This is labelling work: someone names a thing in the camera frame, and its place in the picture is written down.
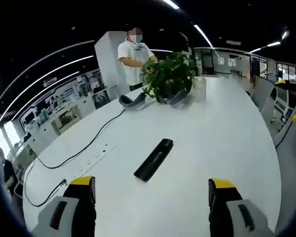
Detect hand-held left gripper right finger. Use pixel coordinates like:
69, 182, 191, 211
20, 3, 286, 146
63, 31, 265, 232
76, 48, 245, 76
208, 178, 275, 237

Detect long power cable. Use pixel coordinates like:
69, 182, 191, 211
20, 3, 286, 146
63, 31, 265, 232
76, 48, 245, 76
23, 109, 126, 207

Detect table socket strip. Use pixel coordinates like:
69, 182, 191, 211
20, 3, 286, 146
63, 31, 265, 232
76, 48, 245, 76
68, 145, 117, 187

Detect white display counter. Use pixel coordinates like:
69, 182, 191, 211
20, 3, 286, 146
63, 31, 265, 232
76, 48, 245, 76
36, 103, 110, 139

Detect green potted plant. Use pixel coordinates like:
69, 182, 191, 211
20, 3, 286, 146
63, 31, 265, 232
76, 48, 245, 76
141, 52, 198, 104

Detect white office chair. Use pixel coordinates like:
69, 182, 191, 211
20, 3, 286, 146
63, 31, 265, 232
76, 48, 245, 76
251, 77, 275, 112

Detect black remote control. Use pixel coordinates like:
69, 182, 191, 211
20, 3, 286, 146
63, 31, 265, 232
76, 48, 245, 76
133, 138, 174, 183

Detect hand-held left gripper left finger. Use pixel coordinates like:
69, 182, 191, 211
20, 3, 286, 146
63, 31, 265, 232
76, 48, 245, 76
30, 175, 98, 237

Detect grey u-shaped headset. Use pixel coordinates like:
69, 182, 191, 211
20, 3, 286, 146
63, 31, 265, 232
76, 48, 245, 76
118, 93, 147, 111
159, 89, 188, 107

